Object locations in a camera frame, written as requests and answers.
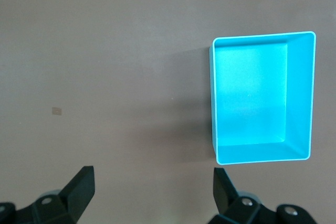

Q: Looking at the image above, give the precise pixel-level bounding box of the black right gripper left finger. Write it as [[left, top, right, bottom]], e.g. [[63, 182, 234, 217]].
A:
[[0, 165, 95, 224]]

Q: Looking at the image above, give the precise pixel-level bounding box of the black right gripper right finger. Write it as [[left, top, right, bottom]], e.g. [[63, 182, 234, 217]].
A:
[[207, 167, 316, 224]]

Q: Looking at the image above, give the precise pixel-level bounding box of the blue plastic storage bin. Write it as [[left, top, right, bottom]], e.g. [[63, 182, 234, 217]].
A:
[[208, 30, 317, 166]]

